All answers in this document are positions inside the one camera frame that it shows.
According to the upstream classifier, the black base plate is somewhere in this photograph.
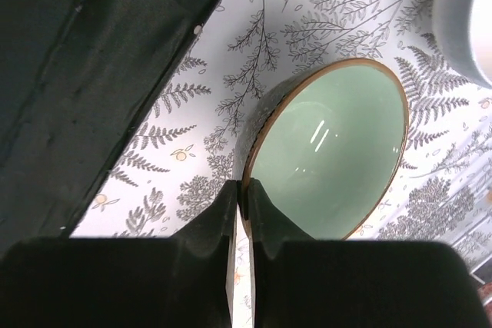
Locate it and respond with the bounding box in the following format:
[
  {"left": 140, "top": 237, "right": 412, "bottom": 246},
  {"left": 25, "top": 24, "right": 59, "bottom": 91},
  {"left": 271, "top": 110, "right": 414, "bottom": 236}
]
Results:
[{"left": 1, "top": 0, "right": 220, "bottom": 252}]

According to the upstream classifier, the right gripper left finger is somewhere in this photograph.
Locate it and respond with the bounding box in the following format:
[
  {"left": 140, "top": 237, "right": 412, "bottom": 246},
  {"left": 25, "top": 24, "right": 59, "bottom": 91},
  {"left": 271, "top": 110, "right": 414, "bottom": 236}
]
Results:
[{"left": 1, "top": 181, "right": 238, "bottom": 327}]

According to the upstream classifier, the white bowl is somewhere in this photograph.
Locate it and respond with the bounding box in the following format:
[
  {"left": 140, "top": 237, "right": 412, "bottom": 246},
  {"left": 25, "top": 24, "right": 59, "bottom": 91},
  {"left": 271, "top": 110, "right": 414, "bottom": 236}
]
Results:
[{"left": 432, "top": 0, "right": 491, "bottom": 88}]

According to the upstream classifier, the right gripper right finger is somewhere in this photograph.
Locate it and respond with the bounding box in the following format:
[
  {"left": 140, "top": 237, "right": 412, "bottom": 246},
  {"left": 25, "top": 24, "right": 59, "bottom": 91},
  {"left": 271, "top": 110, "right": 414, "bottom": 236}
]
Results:
[{"left": 248, "top": 179, "right": 484, "bottom": 327}]

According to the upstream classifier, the floral table mat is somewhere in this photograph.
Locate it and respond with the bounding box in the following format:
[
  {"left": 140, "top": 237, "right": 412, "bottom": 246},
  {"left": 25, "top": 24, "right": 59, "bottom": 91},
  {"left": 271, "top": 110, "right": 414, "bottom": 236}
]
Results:
[{"left": 73, "top": 0, "right": 491, "bottom": 288}]

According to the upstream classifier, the celadon green bowl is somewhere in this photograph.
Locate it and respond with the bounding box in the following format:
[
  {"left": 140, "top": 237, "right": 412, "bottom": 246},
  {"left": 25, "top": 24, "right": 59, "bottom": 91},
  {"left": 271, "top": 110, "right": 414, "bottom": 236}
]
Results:
[{"left": 233, "top": 58, "right": 409, "bottom": 240}]

